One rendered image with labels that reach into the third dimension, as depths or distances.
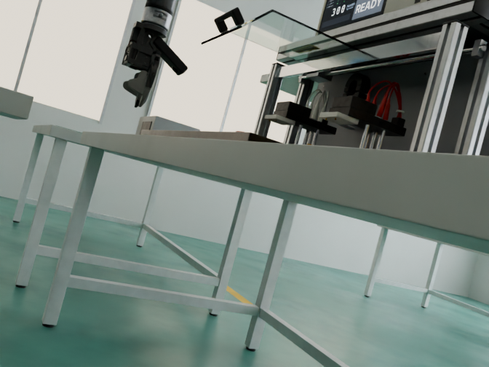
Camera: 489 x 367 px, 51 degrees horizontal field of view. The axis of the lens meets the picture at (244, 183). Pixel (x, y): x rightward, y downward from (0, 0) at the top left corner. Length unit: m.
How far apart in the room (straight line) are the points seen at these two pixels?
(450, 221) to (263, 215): 6.01
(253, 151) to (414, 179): 0.26
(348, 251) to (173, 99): 3.14
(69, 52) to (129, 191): 1.57
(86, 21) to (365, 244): 4.52
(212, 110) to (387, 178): 5.60
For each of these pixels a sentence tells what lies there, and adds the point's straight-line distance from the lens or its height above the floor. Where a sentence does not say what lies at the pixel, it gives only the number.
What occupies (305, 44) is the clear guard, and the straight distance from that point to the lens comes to 1.25.
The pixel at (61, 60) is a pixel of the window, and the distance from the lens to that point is 5.62.
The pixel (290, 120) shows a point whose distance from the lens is 1.21.
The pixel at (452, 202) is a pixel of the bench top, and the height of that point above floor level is 0.72.
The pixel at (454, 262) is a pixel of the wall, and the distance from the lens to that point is 8.51.
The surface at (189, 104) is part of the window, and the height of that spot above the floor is 1.47.
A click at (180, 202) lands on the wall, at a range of 5.89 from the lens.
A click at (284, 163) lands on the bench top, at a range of 0.52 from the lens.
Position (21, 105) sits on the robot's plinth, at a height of 0.73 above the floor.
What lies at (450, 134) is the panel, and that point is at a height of 0.90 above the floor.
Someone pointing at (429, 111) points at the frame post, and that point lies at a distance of 0.90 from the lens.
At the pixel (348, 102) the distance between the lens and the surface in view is 1.01.
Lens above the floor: 0.69
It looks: 1 degrees up
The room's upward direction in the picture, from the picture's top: 15 degrees clockwise
